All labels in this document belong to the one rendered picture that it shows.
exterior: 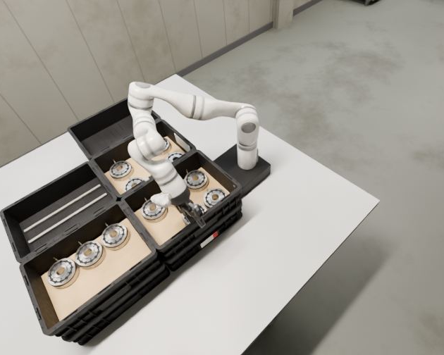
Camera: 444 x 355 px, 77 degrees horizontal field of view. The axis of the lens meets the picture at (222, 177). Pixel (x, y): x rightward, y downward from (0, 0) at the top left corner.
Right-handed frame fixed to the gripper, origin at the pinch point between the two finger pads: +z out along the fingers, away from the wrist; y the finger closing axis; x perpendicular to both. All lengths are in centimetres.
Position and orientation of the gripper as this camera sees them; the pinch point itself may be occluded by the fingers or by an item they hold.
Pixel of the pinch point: (196, 220)
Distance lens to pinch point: 98.7
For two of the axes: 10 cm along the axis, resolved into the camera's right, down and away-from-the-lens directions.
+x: -6.3, 6.3, -4.5
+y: -6.6, -1.2, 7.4
